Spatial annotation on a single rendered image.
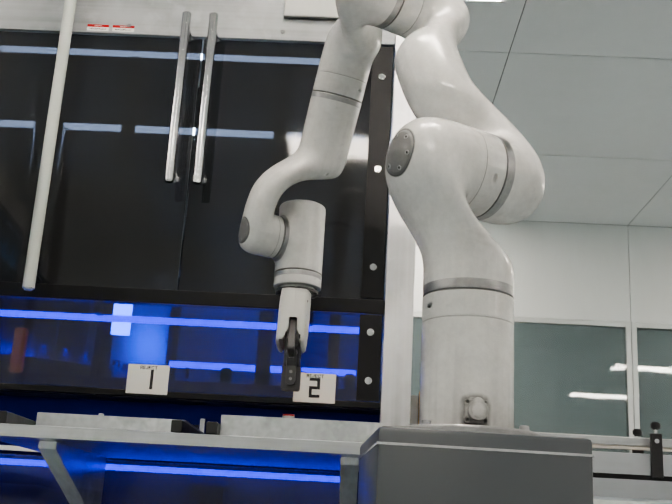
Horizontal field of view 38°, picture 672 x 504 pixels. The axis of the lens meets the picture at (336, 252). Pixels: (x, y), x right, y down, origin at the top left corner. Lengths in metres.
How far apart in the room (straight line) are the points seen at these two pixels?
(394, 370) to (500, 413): 0.78
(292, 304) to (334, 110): 0.34
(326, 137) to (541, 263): 5.32
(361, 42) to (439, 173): 0.47
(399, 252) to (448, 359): 0.84
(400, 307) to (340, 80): 0.54
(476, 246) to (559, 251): 5.74
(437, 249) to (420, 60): 0.32
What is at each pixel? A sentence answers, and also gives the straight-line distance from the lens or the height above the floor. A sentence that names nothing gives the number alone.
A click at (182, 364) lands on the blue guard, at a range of 2.01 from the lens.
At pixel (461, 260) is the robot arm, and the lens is 1.25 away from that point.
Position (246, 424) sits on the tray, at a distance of 1.60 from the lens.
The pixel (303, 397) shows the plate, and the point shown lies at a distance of 1.98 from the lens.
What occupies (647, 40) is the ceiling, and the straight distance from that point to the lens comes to 4.68.
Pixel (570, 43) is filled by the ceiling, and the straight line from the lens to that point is 4.65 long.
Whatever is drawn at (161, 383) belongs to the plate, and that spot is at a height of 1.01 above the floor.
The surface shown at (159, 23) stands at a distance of 2.29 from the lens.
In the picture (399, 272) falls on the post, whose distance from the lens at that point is 2.03.
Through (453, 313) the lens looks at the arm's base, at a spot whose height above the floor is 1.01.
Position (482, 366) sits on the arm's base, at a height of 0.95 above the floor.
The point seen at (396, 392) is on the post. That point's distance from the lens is 1.98.
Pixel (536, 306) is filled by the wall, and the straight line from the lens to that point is 6.85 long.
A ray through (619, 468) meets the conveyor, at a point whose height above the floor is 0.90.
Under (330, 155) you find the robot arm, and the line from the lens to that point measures 1.69.
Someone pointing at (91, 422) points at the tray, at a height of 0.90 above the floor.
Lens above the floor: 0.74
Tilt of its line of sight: 16 degrees up
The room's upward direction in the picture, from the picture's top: 3 degrees clockwise
